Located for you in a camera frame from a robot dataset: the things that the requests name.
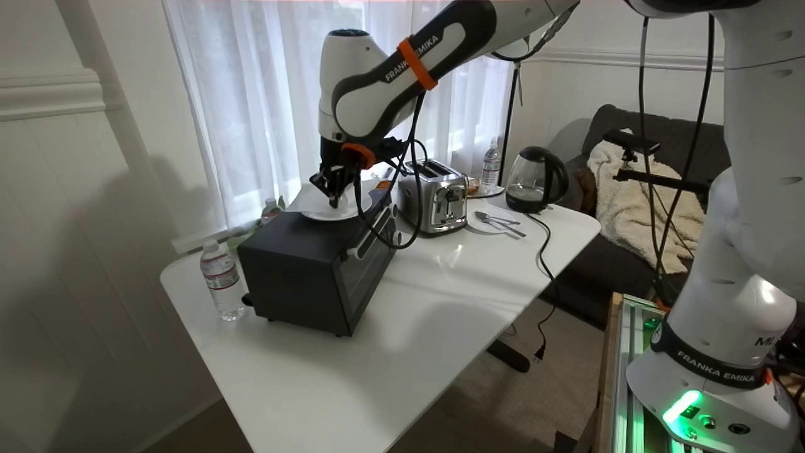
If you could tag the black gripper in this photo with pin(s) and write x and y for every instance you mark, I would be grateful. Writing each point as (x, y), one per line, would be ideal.
(340, 177)

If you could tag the black toaster oven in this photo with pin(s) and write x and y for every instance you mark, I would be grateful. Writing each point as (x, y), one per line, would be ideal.
(303, 268)

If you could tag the silver two-slot toaster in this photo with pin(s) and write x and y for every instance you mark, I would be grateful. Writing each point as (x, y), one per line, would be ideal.
(437, 201)

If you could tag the small white plate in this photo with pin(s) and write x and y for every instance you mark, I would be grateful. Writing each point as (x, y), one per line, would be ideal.
(481, 226)

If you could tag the white sheer curtain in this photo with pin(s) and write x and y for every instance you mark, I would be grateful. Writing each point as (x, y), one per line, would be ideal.
(252, 102)

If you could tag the clear plastic water bottle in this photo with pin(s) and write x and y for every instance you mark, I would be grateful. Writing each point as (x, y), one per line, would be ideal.
(223, 280)

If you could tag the clear glass jar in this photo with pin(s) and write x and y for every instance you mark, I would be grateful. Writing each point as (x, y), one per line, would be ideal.
(493, 167)

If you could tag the silver fork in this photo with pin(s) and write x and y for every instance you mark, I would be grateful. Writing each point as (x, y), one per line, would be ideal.
(503, 221)

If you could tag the black floor lamp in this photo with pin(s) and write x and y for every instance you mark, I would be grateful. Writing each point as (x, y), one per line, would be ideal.
(508, 127)

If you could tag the black kettle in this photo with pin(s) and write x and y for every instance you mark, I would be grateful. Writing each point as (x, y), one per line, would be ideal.
(536, 178)

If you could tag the black table foot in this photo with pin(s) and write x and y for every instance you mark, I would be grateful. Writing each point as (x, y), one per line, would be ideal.
(508, 356)

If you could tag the beige blanket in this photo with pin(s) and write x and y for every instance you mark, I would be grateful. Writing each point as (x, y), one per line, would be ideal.
(629, 210)

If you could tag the dark grey sofa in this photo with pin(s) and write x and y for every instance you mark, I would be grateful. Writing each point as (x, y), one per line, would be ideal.
(620, 120)

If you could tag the black camera stand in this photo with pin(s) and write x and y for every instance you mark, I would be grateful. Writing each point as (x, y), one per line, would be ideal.
(663, 178)

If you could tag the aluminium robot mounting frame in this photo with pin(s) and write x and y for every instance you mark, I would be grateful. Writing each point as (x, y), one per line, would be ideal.
(617, 404)

